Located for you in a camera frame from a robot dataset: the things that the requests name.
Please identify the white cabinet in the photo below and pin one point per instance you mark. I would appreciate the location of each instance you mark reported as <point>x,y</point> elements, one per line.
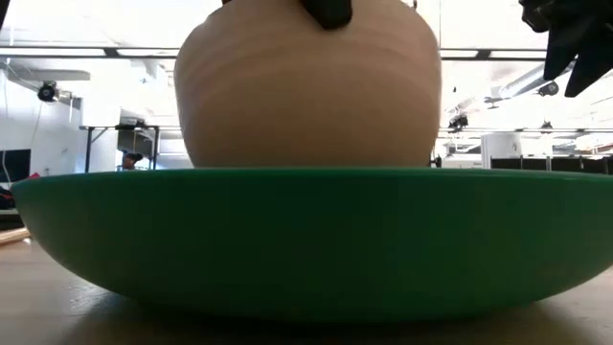
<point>500,149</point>

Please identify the black-legged table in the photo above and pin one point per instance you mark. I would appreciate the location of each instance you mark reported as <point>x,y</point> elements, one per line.
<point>120,128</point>

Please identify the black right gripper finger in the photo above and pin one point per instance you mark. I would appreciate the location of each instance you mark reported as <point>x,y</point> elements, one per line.
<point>558,52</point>
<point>591,69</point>

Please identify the orange plastic bowl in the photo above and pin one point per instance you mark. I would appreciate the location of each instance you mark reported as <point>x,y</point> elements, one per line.
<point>306,96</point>

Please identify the wooden plank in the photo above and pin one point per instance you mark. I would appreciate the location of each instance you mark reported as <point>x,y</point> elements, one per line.
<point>13,236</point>

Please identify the black ceiling-mounted camera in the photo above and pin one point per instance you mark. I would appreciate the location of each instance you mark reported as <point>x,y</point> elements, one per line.
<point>47,92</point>

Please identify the green plastic plate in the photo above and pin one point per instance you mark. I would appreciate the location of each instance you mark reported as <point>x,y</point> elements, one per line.
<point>311,239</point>

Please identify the black low partition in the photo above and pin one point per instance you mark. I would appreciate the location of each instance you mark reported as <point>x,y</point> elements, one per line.
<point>565,165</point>

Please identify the person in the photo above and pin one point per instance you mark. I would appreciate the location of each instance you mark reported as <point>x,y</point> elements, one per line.
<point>130,160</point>

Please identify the black monitor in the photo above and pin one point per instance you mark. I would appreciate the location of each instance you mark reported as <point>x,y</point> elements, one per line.
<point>14,165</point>

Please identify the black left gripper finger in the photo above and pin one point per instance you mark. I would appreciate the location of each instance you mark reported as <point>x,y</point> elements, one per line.
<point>328,13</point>

